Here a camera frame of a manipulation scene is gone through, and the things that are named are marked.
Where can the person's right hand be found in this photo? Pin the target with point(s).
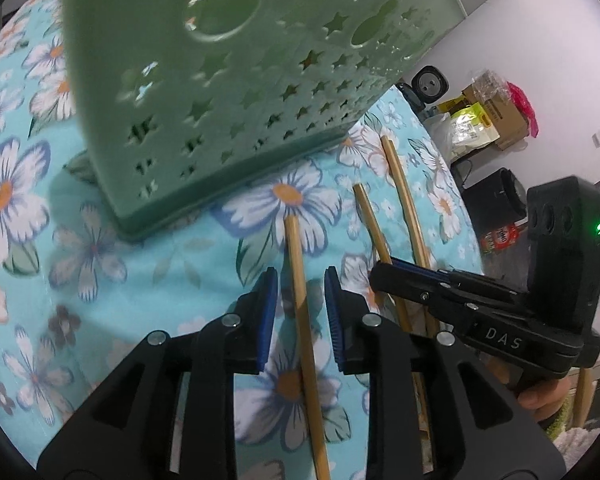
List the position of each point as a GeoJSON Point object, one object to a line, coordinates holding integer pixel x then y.
{"type": "Point", "coordinates": [545, 400]}

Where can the wooden chopstick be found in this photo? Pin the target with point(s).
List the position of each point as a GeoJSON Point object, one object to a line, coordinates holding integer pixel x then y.
{"type": "Point", "coordinates": [302, 320]}
{"type": "Point", "coordinates": [370, 220]}
{"type": "Point", "coordinates": [405, 195]}

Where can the black round appliance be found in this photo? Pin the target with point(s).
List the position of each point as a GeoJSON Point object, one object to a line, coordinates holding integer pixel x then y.
{"type": "Point", "coordinates": [495, 195]}

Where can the yellow-green bag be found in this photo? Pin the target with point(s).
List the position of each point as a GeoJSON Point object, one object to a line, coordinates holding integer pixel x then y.
{"type": "Point", "coordinates": [472, 127]}

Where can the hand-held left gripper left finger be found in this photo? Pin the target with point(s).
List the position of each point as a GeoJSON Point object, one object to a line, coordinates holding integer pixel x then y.
{"type": "Point", "coordinates": [267, 320]}

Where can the blue floral tablecloth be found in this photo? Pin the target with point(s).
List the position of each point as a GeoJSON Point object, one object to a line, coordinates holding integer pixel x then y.
{"type": "Point", "coordinates": [130, 270]}

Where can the red plastic bag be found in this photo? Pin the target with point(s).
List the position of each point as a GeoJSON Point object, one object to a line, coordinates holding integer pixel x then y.
{"type": "Point", "coordinates": [522, 100]}

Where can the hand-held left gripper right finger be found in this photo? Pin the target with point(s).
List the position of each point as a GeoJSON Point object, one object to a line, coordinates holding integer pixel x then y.
{"type": "Point", "coordinates": [333, 320]}

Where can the black rice cooker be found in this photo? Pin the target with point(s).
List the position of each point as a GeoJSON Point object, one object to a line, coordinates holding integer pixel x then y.
{"type": "Point", "coordinates": [430, 85]}

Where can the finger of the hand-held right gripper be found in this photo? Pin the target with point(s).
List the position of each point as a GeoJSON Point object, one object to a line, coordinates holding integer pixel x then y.
{"type": "Point", "coordinates": [410, 287]}
{"type": "Point", "coordinates": [430, 269]}

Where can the cardboard box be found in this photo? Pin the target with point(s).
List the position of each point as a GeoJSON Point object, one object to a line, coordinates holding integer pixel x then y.
{"type": "Point", "coordinates": [505, 120]}

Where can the clear plastic bag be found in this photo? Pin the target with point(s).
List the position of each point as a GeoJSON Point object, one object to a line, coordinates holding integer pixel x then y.
{"type": "Point", "coordinates": [487, 82]}

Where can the red label bottle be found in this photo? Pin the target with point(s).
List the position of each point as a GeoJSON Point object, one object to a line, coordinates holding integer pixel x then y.
{"type": "Point", "coordinates": [500, 237]}

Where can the green star-cutout utensil caddy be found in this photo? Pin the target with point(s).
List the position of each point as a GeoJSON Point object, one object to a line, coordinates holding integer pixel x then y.
{"type": "Point", "coordinates": [230, 110]}

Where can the wooden pole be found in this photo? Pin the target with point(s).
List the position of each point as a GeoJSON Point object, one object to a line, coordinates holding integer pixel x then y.
{"type": "Point", "coordinates": [583, 395]}

